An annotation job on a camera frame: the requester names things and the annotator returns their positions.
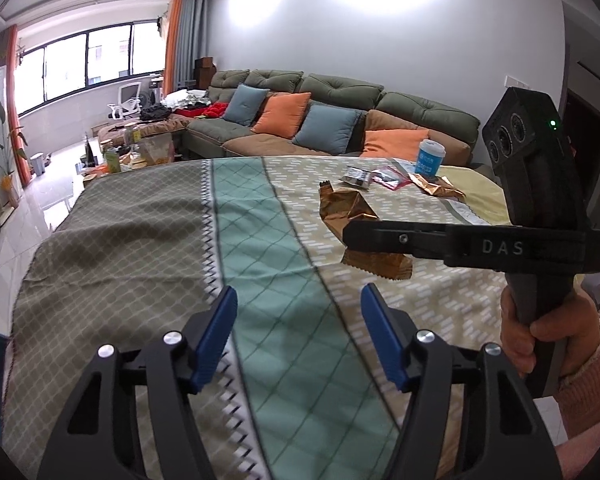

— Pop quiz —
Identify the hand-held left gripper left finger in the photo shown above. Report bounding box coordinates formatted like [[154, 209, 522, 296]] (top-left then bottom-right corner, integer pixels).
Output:
[[36, 285, 239, 480]]

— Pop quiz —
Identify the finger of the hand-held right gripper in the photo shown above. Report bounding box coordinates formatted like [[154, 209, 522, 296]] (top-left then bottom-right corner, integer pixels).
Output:
[[342, 220, 462, 265]]

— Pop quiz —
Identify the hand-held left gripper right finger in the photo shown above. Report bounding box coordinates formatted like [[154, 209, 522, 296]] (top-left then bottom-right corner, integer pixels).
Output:
[[360, 283, 564, 480]]

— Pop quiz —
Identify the large gold foil wrapper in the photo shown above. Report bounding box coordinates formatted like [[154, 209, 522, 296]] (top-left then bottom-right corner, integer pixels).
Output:
[[318, 179, 414, 279]]

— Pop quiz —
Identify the person's right hand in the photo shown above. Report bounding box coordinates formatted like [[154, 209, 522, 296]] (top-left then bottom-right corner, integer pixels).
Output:
[[500, 287, 600, 379]]

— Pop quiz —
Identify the clear zip bag red edge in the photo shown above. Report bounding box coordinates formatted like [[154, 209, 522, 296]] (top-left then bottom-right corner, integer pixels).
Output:
[[372, 164, 411, 191]]

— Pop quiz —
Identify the small gold foil wrapper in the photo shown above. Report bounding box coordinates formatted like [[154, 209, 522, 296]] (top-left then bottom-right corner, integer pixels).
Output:
[[407, 172, 467, 202]]

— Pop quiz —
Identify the blue white lidded cup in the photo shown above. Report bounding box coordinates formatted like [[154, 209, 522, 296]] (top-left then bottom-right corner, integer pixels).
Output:
[[414, 139, 446, 180]]

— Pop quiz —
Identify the orange cushion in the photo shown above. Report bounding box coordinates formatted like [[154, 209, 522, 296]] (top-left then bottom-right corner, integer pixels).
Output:
[[251, 92, 313, 140], [359, 128, 431, 159]]

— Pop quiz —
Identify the patterned green grey tablecloth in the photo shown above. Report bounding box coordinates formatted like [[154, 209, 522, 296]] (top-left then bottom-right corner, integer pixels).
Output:
[[2, 155, 572, 480]]

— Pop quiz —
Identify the blue cushion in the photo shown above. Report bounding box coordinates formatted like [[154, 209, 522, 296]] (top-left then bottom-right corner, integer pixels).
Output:
[[222, 83, 271, 127], [292, 102, 364, 156]]

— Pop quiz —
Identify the green brown corner sofa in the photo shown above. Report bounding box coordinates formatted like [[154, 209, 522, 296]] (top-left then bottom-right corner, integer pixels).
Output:
[[184, 68, 487, 169]]

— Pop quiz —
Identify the dark glass coffee table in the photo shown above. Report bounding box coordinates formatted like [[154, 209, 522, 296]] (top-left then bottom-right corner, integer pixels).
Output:
[[77, 129, 182, 187]]

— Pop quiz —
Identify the brown ottoman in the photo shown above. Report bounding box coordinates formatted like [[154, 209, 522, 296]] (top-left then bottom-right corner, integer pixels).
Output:
[[97, 113, 192, 147]]

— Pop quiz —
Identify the black bag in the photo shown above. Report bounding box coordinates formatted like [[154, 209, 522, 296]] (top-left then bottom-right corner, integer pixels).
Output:
[[139, 104, 171, 122]]

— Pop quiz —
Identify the dark wooden cabinet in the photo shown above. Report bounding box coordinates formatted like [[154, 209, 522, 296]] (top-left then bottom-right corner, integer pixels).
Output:
[[194, 56, 216, 89]]

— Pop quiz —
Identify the white office chair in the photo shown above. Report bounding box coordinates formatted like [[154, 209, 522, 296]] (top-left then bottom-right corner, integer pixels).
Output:
[[107, 82, 144, 121]]

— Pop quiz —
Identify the tall leafy plant yellow pot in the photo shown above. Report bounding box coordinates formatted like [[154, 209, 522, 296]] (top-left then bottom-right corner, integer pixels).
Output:
[[0, 94, 29, 209]]

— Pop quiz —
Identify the grey curtain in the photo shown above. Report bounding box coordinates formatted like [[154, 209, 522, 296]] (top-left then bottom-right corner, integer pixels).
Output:
[[178, 0, 212, 87]]

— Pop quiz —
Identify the orange curtain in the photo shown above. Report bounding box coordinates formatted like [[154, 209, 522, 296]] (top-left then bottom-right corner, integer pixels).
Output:
[[4, 24, 32, 187], [163, 0, 186, 99]]

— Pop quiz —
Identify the black framed window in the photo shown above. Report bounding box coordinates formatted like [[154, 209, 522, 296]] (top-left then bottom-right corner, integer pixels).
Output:
[[14, 22, 167, 117]]

